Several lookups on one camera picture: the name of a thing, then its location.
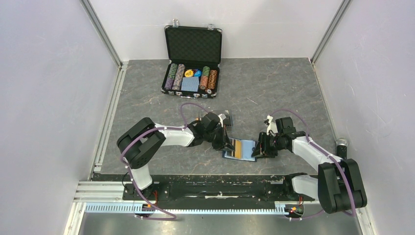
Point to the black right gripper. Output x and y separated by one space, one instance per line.
262 150

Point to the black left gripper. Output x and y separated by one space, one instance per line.
224 143

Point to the blue leather card holder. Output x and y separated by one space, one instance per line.
243 150

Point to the gold VIP card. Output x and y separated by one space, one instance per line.
237 152

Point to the clear acrylic card box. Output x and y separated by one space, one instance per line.
227 121

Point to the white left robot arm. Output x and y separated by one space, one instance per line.
141 142

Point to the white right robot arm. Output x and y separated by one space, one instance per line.
338 186

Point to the blue playing card deck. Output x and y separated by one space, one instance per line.
190 84

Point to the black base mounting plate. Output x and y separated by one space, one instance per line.
210 192

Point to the yellow dealer button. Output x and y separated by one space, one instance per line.
189 73

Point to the black poker chip case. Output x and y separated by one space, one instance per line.
192 48

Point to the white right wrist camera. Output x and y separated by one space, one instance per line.
271 125

